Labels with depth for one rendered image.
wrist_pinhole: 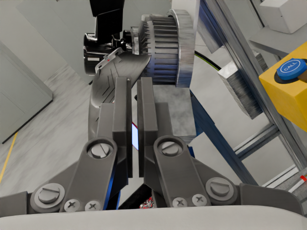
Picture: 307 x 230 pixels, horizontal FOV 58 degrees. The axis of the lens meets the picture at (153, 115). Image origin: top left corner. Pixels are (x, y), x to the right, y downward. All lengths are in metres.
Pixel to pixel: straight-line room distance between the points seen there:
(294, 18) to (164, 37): 0.45
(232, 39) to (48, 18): 5.45
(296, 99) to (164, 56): 0.42
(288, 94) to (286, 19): 0.60
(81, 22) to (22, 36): 6.90
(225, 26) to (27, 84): 7.19
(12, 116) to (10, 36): 5.47
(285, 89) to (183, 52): 0.36
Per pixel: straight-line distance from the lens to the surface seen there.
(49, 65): 12.90
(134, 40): 0.79
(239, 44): 0.94
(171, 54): 0.76
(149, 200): 0.80
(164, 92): 0.75
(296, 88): 0.44
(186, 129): 0.72
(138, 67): 0.53
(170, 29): 0.79
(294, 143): 1.20
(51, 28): 6.16
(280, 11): 1.00
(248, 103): 1.12
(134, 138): 0.43
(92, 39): 0.80
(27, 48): 12.88
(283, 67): 0.47
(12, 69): 7.83
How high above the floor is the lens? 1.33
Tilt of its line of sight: 25 degrees down
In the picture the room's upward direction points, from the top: 40 degrees counter-clockwise
